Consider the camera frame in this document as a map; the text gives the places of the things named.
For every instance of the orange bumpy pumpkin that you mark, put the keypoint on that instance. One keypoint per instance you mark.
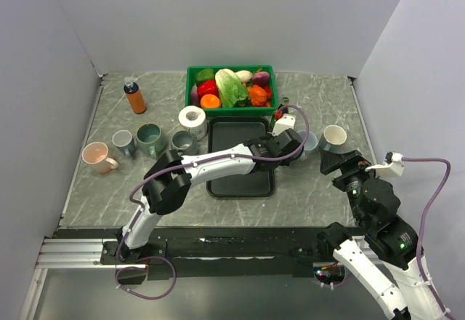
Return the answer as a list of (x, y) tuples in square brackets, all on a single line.
[(258, 96)]

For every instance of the white potato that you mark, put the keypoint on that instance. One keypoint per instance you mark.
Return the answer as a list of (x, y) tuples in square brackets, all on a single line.
[(244, 76)]

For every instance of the purple eggplant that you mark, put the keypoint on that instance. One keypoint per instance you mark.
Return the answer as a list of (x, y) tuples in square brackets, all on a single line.
[(194, 98)]

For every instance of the green glass bottle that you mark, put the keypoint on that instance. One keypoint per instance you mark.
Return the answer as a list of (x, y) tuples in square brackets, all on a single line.
[(281, 109)]

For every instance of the red chili pepper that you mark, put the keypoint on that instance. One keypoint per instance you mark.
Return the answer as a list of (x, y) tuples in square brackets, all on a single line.
[(268, 91)]

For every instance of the small grey mug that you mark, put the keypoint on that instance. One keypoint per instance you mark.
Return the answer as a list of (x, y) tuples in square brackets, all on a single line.
[(123, 140)]

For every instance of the teal glazed mug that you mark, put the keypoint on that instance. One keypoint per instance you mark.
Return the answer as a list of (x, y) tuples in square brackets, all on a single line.
[(151, 140)]

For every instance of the green plastic crate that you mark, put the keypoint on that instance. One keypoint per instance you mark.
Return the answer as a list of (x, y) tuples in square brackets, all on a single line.
[(237, 111)]

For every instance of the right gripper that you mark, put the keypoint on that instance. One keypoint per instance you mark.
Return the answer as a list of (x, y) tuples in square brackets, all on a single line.
[(328, 161)]

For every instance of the pale grey mug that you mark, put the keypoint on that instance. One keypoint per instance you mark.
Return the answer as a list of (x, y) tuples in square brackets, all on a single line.
[(309, 146)]

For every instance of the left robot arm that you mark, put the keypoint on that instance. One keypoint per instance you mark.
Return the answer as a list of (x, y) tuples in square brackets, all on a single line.
[(166, 185)]

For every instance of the grey-blue mug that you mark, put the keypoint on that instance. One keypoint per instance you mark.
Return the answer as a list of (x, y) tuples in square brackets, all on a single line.
[(332, 139)]

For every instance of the red bell pepper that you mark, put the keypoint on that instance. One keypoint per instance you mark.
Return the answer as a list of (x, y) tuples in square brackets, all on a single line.
[(208, 88)]

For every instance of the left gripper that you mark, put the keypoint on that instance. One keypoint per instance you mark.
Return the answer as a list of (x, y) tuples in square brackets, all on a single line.
[(285, 162)]

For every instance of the orange tomato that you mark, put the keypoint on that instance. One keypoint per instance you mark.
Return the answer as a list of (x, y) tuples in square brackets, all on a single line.
[(210, 101)]

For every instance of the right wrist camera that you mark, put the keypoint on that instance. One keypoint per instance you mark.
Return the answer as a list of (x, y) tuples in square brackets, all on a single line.
[(391, 167)]

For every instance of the pink mug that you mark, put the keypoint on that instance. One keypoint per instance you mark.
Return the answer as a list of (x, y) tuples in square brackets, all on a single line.
[(97, 156)]

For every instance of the orange spray bottle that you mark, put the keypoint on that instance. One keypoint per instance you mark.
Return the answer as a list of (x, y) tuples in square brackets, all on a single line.
[(134, 95)]

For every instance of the purple onion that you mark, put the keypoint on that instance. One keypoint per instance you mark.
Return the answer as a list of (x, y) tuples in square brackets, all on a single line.
[(261, 78)]

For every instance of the napa cabbage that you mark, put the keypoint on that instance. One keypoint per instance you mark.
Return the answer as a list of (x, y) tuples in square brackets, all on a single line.
[(232, 93)]

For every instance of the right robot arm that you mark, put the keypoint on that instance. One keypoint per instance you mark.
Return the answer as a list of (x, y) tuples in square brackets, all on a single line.
[(410, 293)]

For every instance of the green bell pepper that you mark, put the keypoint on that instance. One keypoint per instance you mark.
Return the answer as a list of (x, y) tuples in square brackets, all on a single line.
[(203, 76)]

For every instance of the black tray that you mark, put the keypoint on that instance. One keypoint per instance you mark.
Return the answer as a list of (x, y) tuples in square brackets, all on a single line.
[(226, 132)]

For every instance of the aluminium rail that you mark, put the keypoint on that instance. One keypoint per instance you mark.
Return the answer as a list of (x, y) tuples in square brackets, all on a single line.
[(70, 254)]

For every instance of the grey mug white rim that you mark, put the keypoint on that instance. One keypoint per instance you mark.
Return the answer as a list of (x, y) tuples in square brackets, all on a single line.
[(184, 143)]

